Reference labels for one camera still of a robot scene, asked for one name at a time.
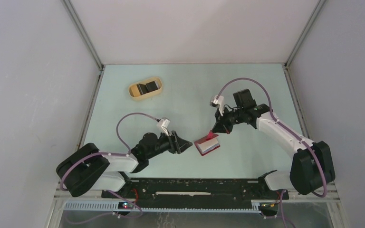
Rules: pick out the beige oval tray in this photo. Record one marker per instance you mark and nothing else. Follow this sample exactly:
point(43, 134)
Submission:
point(151, 94)

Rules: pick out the red card holder wallet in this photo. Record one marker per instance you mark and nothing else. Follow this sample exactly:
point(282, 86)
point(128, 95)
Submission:
point(207, 144)

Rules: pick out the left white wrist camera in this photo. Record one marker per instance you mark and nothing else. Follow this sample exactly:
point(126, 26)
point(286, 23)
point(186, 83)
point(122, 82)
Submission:
point(162, 125)

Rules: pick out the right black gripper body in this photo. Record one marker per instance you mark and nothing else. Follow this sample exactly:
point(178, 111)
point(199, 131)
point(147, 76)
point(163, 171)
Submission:
point(230, 118)

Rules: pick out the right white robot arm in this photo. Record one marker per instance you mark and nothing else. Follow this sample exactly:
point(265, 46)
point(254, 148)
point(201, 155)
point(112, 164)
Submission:
point(312, 166)

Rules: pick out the gold black card in tray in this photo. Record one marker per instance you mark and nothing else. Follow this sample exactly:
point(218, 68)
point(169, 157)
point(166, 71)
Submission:
point(137, 90)

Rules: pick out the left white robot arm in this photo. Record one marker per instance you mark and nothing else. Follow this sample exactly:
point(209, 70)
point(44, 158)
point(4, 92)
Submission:
point(91, 169)

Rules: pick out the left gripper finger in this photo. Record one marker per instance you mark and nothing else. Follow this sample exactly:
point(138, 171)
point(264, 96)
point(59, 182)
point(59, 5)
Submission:
point(180, 144)
point(177, 150)

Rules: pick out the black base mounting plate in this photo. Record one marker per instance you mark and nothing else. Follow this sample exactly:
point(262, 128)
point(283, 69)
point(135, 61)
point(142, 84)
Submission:
point(168, 193)

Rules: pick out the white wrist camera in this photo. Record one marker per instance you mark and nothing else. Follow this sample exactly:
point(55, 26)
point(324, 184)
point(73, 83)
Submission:
point(162, 125)
point(218, 101)

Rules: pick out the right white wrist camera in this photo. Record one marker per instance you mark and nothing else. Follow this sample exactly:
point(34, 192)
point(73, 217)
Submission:
point(218, 101)

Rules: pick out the aluminium frame rail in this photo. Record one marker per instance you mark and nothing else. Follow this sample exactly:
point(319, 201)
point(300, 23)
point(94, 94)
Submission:
point(105, 202)

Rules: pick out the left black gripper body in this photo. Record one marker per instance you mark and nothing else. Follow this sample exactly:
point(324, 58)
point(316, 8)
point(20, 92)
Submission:
point(163, 144)

